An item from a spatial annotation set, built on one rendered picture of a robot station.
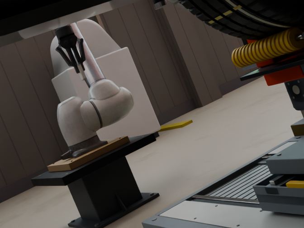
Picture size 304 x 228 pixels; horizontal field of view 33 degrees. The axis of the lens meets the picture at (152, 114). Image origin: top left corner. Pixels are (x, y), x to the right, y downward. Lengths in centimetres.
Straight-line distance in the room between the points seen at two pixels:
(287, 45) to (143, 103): 339
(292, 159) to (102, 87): 138
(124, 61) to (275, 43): 335
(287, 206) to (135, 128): 327
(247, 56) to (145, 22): 430
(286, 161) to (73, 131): 132
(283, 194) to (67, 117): 135
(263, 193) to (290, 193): 11
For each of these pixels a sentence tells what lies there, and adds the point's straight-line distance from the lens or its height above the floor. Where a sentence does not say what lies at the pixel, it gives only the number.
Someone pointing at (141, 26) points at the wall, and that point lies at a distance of 565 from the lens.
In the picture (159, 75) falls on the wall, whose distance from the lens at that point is 562.
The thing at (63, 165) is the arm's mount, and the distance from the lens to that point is 242.
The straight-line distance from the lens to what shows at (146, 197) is 251.
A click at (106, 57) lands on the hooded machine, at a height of 84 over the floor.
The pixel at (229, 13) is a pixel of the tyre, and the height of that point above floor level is 63.
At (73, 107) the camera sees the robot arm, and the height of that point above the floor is 55.
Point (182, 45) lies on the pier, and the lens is 568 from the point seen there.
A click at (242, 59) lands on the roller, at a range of 145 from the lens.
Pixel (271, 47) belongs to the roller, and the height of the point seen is 51.
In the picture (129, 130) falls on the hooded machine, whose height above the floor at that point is 17.
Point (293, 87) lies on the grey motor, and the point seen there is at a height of 32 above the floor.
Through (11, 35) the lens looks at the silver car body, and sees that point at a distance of 103.
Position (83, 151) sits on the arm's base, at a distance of 246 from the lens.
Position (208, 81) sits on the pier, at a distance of 577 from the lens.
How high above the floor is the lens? 57
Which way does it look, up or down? 4 degrees down
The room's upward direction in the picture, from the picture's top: 22 degrees counter-clockwise
